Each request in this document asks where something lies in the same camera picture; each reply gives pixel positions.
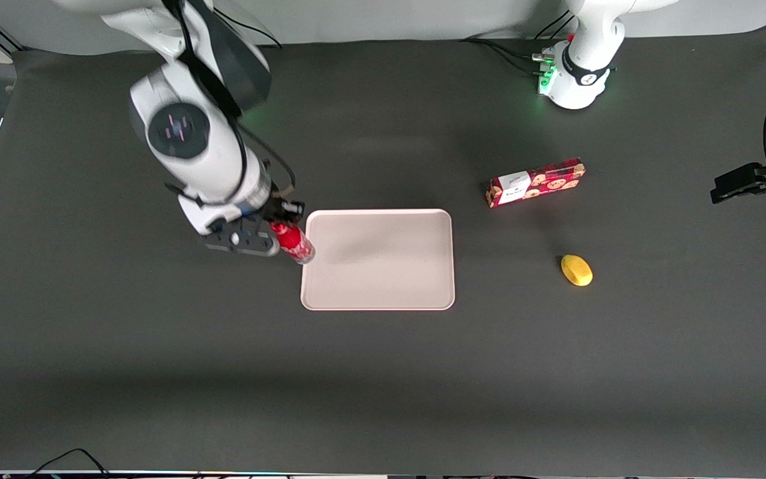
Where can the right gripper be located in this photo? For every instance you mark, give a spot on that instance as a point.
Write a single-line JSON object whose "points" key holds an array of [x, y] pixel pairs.
{"points": [[283, 211]]}

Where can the red coke bottle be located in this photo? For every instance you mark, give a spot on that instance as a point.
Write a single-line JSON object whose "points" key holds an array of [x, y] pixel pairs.
{"points": [[294, 245]]}

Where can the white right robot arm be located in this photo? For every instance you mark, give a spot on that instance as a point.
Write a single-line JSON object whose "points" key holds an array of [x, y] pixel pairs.
{"points": [[190, 126]]}

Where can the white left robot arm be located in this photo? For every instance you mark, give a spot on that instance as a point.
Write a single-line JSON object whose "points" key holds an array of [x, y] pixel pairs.
{"points": [[586, 60]]}

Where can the white rectangular plastic tray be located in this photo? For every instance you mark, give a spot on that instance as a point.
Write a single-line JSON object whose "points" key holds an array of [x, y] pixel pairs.
{"points": [[378, 259]]}

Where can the yellow lemon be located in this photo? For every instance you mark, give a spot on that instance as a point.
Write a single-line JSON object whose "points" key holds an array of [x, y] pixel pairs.
{"points": [[576, 270]]}

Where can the red cookie box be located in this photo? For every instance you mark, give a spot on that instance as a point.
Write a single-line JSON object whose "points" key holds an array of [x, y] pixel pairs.
{"points": [[534, 183]]}

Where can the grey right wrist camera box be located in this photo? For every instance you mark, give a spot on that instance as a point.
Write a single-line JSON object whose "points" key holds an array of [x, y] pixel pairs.
{"points": [[243, 241]]}

